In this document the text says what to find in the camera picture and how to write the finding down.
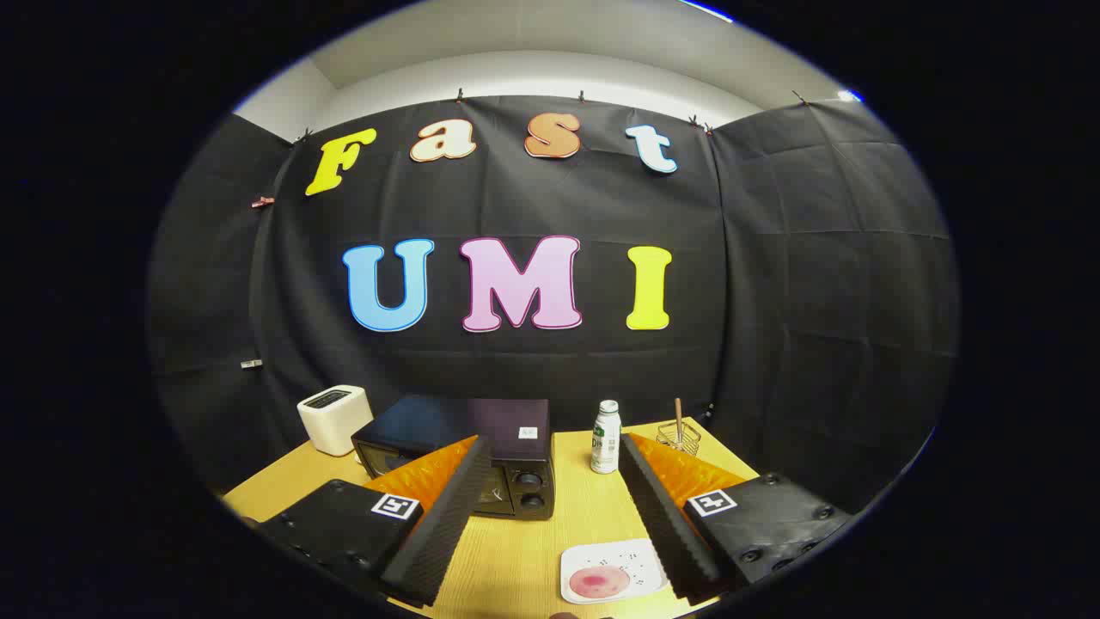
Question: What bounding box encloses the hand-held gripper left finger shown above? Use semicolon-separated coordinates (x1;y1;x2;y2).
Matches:
255;434;492;608

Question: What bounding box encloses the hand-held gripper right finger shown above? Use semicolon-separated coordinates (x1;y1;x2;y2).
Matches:
619;432;852;605

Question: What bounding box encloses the white cherry-print plate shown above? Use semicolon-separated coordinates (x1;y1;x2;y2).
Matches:
560;539;671;605

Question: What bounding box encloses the pink ham slice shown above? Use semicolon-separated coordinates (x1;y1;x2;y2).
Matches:
569;565;631;600

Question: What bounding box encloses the black toaster oven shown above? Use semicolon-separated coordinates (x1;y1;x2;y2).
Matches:
351;395;556;521

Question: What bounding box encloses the white bread toaster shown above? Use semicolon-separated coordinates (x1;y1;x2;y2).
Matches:
296;384;375;457

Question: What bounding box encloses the white green-label bottle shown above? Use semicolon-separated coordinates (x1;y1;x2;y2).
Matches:
590;400;621;475

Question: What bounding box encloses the black backdrop cloth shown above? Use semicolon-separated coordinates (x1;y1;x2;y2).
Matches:
146;93;961;517

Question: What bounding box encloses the wire mesh holder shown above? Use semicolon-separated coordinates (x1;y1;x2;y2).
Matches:
657;421;702;457

